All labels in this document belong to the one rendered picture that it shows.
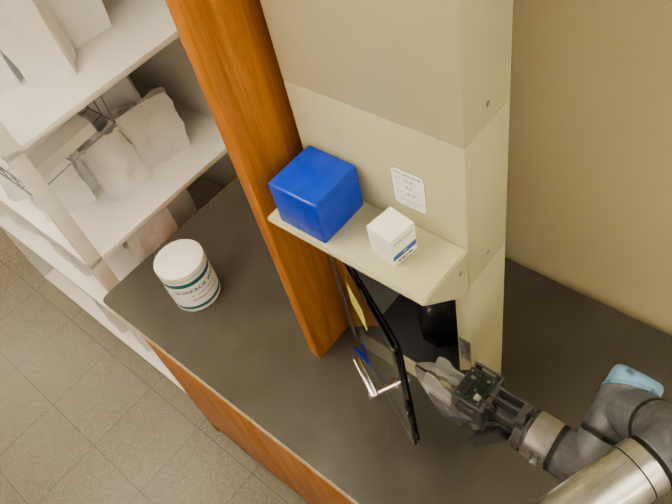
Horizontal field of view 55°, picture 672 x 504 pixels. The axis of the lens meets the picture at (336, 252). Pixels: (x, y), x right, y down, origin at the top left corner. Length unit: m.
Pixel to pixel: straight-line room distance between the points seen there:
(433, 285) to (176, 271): 0.86
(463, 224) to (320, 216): 0.21
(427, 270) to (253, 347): 0.77
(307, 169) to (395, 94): 0.23
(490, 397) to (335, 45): 0.56
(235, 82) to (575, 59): 0.60
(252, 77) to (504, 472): 0.91
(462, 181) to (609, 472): 0.40
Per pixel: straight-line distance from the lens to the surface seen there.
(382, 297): 1.49
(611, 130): 1.32
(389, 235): 0.94
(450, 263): 0.98
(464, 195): 0.91
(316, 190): 0.99
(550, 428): 1.04
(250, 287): 1.75
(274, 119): 1.11
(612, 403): 1.02
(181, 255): 1.69
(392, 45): 0.81
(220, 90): 1.01
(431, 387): 1.11
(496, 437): 1.10
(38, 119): 1.86
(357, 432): 1.49
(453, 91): 0.79
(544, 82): 1.32
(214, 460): 2.62
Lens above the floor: 2.29
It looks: 50 degrees down
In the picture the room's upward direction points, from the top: 16 degrees counter-clockwise
